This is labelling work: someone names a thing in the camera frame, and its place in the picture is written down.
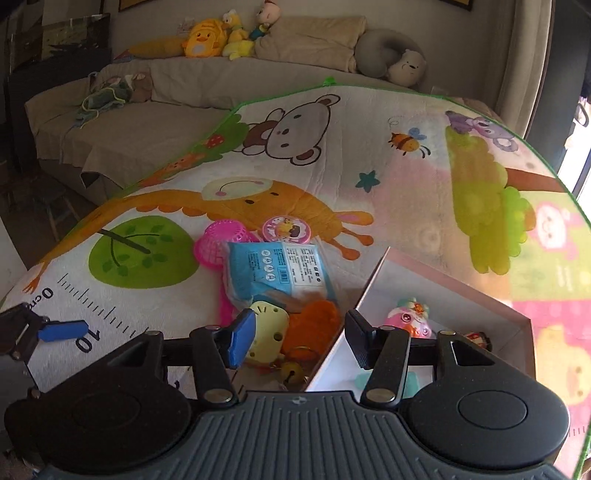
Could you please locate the pink round-faced doll toy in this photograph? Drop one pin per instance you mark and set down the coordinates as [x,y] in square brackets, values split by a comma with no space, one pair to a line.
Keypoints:
[408,318]

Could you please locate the small gold bell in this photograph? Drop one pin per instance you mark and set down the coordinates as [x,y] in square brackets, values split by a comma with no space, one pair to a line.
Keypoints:
[293,373]

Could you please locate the framed wall picture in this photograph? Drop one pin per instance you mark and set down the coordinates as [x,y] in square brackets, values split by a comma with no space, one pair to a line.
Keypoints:
[457,3]
[147,4]

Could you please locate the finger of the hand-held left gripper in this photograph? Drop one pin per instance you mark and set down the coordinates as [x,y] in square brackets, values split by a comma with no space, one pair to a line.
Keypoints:
[62,331]

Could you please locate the pink mesh basket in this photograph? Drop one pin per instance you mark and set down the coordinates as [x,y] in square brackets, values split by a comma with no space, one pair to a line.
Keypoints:
[214,244]

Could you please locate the small red figurine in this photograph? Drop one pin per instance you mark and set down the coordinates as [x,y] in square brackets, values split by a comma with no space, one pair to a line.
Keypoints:
[478,341]

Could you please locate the cartoon printed play mat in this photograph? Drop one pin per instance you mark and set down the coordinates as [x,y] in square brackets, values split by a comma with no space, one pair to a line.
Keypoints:
[323,184]

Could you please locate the yellow plush toy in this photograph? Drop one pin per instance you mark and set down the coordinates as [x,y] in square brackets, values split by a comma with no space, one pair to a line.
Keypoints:
[238,44]

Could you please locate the beige curtain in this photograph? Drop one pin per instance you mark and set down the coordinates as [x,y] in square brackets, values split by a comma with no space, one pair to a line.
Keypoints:
[521,64]

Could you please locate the blue tissue packet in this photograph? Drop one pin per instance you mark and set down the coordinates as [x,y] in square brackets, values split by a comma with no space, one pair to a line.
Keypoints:
[277,272]

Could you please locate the beige sofa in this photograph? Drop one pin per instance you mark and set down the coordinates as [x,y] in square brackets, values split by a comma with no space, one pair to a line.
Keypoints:
[138,124]

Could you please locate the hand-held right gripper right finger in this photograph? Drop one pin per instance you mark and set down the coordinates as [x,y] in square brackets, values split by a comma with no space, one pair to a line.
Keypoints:
[358,339]

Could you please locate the crumpled clothes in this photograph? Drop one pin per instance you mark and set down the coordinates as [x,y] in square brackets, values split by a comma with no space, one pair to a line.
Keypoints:
[108,94]

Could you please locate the orange carrot pillow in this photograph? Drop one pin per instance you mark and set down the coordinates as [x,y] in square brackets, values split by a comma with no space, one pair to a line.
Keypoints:
[157,46]

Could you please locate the white bear plush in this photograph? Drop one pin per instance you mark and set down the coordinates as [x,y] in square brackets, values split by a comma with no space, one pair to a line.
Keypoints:
[406,67]

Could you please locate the beige pillow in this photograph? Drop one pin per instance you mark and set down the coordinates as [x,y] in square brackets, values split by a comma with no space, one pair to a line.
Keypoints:
[309,41]

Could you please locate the wooden stool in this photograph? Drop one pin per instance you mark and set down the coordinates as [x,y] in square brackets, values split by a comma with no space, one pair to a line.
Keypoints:
[55,203]

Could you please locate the magenta plastic toy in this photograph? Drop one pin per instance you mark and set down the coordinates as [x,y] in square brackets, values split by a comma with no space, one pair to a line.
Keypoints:
[226,309]

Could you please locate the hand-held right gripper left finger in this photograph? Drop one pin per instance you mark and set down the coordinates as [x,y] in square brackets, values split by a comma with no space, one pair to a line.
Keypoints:
[240,339]

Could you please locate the pink round toy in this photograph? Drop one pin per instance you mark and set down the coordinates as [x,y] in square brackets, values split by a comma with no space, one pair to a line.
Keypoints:
[288,228]

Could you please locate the yellow duck plush backpack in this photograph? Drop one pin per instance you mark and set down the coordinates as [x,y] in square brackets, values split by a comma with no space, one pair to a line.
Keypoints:
[203,39]

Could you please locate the yellow plastic toy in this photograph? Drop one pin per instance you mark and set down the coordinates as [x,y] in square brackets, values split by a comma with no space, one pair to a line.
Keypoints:
[270,323]

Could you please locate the pink cardboard box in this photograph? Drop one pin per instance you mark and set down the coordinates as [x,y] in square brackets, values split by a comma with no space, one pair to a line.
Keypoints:
[461,300]

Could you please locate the grey neck pillow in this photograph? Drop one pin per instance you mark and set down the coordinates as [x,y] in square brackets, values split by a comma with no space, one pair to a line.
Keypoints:
[374,50]

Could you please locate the cartoon boy doll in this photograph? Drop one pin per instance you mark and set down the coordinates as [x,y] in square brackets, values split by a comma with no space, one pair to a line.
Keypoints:
[264,18]

